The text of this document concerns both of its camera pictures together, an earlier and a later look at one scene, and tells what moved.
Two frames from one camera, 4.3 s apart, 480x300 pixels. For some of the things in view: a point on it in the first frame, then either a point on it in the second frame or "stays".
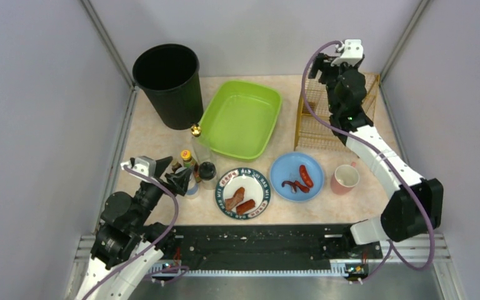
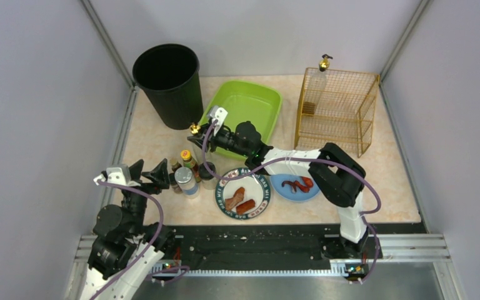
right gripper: x=328 y=69 to x=213 y=135
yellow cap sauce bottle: x=190 y=162 stays
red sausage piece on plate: x=245 y=207 stays
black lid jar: x=207 y=172 stays
